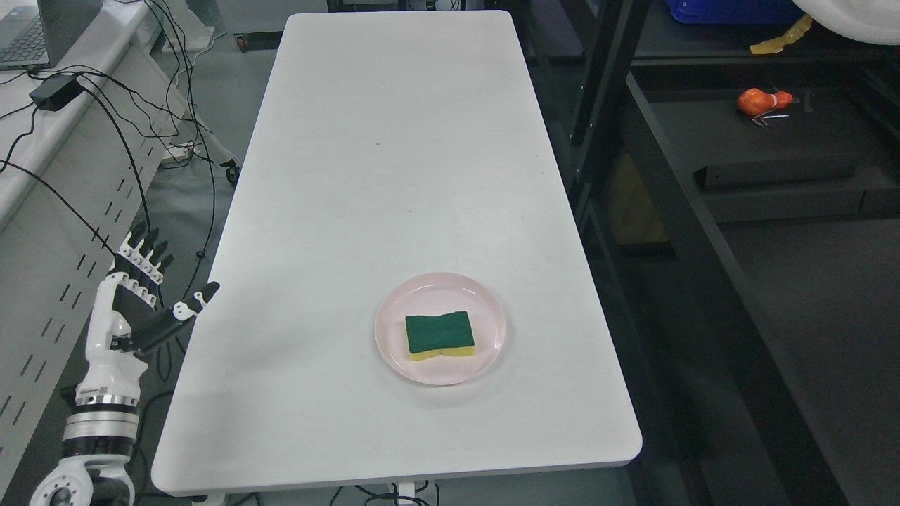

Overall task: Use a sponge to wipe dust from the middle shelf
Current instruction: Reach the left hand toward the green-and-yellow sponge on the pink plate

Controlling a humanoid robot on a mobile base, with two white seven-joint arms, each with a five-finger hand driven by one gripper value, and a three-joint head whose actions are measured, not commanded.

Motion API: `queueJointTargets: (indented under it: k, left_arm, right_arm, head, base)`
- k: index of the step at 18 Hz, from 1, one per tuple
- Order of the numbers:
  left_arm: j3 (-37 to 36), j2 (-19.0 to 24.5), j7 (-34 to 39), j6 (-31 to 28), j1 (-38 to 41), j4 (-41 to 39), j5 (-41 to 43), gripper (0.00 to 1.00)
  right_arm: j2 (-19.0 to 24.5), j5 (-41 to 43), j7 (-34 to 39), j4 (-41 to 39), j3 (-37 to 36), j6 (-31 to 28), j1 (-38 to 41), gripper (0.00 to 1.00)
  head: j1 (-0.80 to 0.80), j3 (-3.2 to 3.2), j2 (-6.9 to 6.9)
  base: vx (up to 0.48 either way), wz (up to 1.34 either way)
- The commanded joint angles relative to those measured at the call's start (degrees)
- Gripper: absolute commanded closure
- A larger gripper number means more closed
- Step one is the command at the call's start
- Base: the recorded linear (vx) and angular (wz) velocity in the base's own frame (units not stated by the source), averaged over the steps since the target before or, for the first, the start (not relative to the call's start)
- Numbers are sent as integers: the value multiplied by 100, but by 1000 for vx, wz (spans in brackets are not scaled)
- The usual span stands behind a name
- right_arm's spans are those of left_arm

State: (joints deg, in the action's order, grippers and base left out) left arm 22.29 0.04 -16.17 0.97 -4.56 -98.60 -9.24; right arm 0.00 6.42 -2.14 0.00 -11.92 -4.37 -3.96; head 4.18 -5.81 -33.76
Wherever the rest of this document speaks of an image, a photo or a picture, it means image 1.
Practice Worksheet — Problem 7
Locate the white perforated side desk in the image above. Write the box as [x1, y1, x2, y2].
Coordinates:
[1, 2, 186, 489]

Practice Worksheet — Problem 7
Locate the grey laptop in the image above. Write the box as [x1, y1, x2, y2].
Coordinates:
[1, 1, 103, 71]

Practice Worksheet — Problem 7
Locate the black metal shelf rack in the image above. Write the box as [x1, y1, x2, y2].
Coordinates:
[502, 1, 898, 505]

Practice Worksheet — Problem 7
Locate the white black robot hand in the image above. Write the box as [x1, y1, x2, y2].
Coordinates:
[74, 222, 221, 408]

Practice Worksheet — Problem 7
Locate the green yellow sponge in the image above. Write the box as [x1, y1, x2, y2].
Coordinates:
[404, 311, 476, 361]

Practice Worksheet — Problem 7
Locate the black cable on desk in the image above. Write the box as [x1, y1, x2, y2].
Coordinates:
[0, 63, 219, 303]

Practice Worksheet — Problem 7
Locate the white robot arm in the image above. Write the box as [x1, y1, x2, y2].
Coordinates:
[30, 393, 139, 505]

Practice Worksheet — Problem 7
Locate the white power strip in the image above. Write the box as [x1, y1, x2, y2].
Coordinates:
[160, 142, 194, 167]

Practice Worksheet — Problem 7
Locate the blue plastic bin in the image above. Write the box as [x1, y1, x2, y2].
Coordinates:
[664, 1, 804, 25]

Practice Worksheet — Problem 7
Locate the yellow tape piece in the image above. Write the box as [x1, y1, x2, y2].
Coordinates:
[749, 14, 814, 56]

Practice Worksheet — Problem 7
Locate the pink round plate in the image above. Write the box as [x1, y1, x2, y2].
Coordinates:
[374, 272, 508, 387]

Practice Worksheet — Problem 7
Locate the black power adapter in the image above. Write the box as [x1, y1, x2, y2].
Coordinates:
[29, 74, 84, 112]

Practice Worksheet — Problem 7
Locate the orange toy object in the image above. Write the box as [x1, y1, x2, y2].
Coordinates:
[736, 89, 794, 117]

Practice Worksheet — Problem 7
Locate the white table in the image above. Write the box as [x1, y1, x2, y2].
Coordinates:
[151, 10, 643, 496]

